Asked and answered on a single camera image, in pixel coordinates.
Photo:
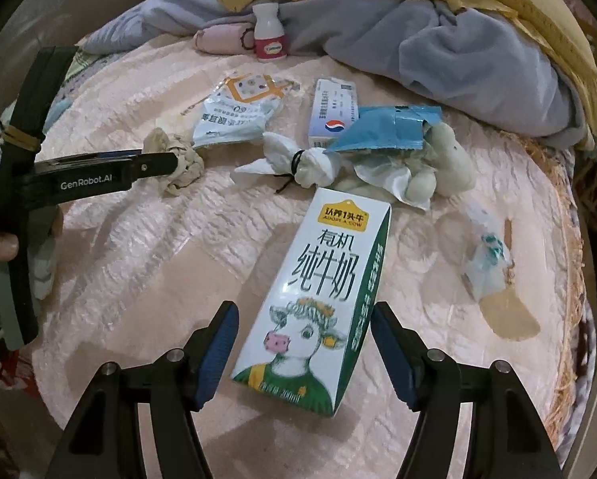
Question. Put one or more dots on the beige paper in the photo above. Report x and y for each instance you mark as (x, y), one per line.
(188, 169)

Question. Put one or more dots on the crumpled teal print plastic wrapper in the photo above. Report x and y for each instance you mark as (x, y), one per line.
(488, 259)

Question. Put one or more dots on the white bottle with pink label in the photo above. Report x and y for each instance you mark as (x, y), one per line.
(269, 35)

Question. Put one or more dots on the blue snack packet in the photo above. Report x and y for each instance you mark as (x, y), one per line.
(378, 132)

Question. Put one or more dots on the cream plush toy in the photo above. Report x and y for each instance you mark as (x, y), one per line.
(448, 159)

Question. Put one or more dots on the white pouch with orange print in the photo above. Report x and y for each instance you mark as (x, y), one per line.
(233, 114)

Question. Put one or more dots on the tied white tissue bundle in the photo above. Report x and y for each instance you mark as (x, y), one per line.
(313, 167)

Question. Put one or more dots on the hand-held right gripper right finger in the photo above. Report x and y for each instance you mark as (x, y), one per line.
(396, 359)

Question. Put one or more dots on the green white milk carton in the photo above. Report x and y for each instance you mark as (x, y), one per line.
(318, 269)

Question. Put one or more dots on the white medicine box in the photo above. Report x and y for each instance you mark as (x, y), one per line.
(333, 110)

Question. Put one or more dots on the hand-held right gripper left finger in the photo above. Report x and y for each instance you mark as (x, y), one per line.
(218, 354)

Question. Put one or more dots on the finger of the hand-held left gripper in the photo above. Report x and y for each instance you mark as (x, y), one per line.
(154, 164)

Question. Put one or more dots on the grey blue blanket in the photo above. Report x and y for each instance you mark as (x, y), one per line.
(453, 60)

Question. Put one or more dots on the pink rolled cloth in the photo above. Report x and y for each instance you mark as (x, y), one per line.
(218, 39)

